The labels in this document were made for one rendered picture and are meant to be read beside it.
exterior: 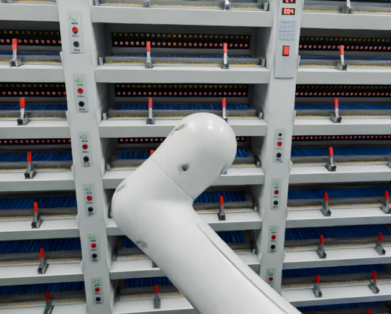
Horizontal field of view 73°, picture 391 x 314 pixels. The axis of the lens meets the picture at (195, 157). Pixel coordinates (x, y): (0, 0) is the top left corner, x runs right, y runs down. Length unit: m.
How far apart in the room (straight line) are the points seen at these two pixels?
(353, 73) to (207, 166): 0.86
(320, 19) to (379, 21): 0.22
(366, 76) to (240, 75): 0.47
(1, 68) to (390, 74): 1.35
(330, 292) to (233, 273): 1.10
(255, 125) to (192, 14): 0.43
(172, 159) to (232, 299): 0.20
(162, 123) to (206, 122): 0.58
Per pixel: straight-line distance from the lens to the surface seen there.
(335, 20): 1.15
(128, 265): 1.18
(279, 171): 1.06
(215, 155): 0.38
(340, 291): 1.48
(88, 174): 1.02
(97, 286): 1.22
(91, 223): 1.09
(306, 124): 1.07
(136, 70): 0.96
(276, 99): 1.02
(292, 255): 1.27
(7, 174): 1.18
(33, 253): 1.31
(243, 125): 0.99
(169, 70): 0.95
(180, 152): 0.38
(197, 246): 0.37
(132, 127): 0.96
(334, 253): 1.35
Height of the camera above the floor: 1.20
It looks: 12 degrees down
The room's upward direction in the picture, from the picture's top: straight up
